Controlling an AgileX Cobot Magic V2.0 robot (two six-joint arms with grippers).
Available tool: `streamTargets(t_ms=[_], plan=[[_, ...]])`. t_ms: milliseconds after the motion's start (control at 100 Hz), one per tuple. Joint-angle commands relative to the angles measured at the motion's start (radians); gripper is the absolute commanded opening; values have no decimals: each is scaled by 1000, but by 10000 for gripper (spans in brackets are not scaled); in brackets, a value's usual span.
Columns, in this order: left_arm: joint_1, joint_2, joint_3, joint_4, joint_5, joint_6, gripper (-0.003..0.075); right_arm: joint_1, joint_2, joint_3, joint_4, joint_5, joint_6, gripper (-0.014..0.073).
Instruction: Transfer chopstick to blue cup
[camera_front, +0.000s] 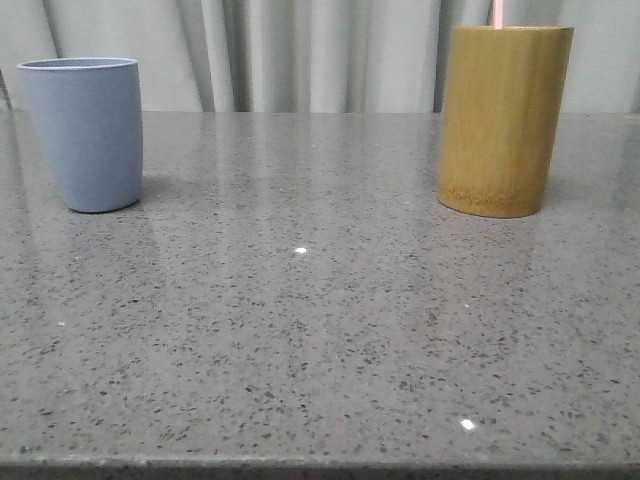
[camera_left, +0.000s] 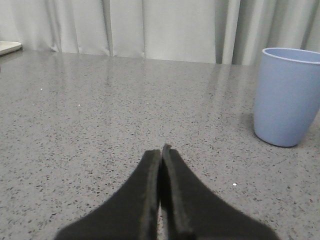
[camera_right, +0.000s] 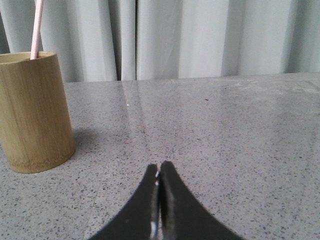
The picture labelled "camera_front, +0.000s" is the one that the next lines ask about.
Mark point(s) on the pink chopstick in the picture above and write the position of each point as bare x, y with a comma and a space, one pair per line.
498, 9

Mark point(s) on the blue cup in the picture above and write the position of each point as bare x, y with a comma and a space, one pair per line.
87, 114

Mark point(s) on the grey curtain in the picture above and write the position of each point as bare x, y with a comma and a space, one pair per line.
263, 56

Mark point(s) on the bamboo cylinder holder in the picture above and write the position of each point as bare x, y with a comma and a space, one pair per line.
502, 102

